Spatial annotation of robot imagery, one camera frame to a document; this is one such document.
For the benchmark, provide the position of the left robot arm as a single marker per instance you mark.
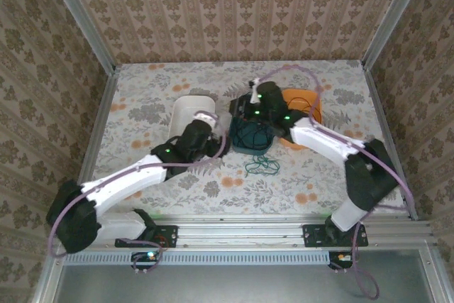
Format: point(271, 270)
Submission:
point(124, 179)

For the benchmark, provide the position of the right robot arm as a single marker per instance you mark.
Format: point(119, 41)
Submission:
point(369, 182)

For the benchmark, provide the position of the teal plastic tray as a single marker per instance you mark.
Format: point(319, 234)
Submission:
point(259, 140)

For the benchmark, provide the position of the orange plastic tray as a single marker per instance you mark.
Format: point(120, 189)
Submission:
point(301, 95)

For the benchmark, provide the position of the white plastic tray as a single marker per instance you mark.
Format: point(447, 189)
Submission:
point(193, 108)

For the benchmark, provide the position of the grey metal panel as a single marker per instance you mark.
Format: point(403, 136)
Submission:
point(230, 283)

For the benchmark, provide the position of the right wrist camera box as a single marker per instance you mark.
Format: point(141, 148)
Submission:
point(255, 92)

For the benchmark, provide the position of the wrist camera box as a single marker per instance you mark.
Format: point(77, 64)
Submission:
point(205, 118)
point(255, 92)

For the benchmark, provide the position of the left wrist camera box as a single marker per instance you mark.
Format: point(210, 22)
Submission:
point(205, 118)

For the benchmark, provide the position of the left aluminium side rail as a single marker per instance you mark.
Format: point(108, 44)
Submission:
point(101, 122)

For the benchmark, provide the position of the aluminium side rail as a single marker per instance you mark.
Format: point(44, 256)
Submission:
point(384, 125)
point(101, 122)

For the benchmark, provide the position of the aluminium mounting rail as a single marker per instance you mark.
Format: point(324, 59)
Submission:
point(241, 233)

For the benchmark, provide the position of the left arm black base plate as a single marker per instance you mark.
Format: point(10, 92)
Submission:
point(166, 235)

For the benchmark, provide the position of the right aluminium side rail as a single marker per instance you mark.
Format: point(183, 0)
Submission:
point(384, 125)

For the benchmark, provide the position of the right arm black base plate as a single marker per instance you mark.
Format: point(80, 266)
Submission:
point(314, 235)

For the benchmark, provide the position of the right aluminium frame post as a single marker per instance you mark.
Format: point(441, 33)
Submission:
point(393, 15)

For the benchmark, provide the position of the aluminium frame post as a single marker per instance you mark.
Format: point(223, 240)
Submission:
point(81, 15)
point(393, 15)

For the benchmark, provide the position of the left aluminium frame post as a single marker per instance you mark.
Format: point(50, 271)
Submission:
point(81, 15)

